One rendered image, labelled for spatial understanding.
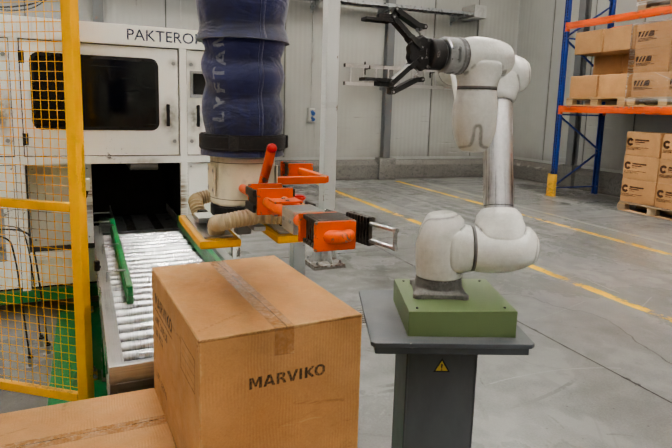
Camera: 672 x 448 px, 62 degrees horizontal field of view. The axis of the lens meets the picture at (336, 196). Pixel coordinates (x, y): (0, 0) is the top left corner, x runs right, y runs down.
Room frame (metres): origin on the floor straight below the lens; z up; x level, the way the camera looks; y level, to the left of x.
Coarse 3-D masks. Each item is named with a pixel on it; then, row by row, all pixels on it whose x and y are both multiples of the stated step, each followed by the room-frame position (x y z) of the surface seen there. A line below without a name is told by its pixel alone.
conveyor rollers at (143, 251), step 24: (120, 240) 3.58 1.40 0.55; (144, 240) 3.63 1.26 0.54; (168, 240) 3.62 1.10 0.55; (144, 264) 3.04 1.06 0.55; (168, 264) 3.09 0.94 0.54; (120, 288) 2.65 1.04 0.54; (144, 288) 2.62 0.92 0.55; (120, 312) 2.31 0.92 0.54; (144, 312) 2.35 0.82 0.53; (120, 336) 2.06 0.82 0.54; (144, 336) 2.09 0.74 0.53
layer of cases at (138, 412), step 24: (48, 408) 1.53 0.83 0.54; (72, 408) 1.54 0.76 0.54; (96, 408) 1.54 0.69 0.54; (120, 408) 1.54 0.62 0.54; (144, 408) 1.55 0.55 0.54; (0, 432) 1.41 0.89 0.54; (24, 432) 1.41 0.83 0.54; (48, 432) 1.41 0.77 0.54; (72, 432) 1.41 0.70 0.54; (96, 432) 1.42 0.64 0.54; (120, 432) 1.42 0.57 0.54; (144, 432) 1.42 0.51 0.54; (168, 432) 1.43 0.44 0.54
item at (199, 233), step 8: (184, 216) 1.57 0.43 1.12; (192, 216) 1.55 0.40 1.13; (184, 224) 1.49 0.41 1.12; (192, 224) 1.46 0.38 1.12; (200, 224) 1.45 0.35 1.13; (192, 232) 1.38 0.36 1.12; (200, 232) 1.36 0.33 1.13; (232, 232) 1.39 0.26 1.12; (200, 240) 1.30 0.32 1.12; (208, 240) 1.30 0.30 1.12; (216, 240) 1.30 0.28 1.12; (224, 240) 1.31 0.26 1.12; (232, 240) 1.31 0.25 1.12; (240, 240) 1.32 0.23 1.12; (200, 248) 1.28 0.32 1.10; (208, 248) 1.29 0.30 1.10
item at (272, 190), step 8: (248, 184) 1.28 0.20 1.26; (256, 184) 1.29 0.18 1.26; (264, 184) 1.30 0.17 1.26; (272, 184) 1.30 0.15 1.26; (280, 184) 1.31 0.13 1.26; (248, 192) 1.25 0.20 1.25; (256, 192) 1.24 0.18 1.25; (264, 192) 1.22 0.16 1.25; (272, 192) 1.23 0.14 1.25; (280, 192) 1.23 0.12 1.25; (288, 192) 1.24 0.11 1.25; (248, 200) 1.28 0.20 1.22; (256, 200) 1.22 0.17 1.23; (248, 208) 1.25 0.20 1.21; (256, 208) 1.22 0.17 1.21; (264, 208) 1.22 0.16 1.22
